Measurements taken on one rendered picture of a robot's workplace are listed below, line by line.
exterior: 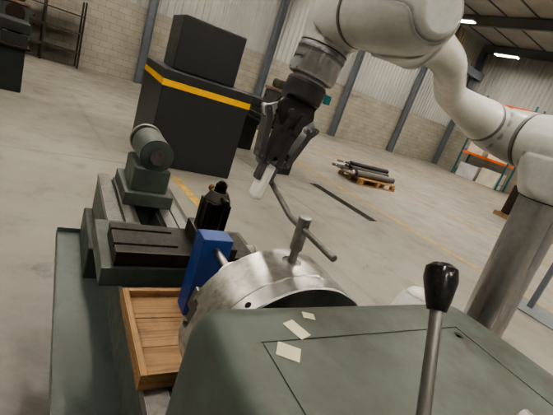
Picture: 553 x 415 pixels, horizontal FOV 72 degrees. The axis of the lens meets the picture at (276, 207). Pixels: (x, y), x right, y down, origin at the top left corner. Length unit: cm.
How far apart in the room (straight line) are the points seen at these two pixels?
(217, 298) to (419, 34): 47
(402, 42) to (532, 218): 57
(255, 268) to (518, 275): 64
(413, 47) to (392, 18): 5
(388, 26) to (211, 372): 47
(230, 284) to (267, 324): 19
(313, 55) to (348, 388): 51
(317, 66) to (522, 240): 61
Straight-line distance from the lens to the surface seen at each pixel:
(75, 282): 174
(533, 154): 99
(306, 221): 62
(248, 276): 63
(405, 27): 55
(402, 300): 124
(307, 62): 69
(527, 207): 101
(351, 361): 46
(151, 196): 168
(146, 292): 109
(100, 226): 133
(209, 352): 43
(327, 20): 68
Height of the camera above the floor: 151
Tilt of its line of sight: 17 degrees down
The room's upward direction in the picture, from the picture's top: 19 degrees clockwise
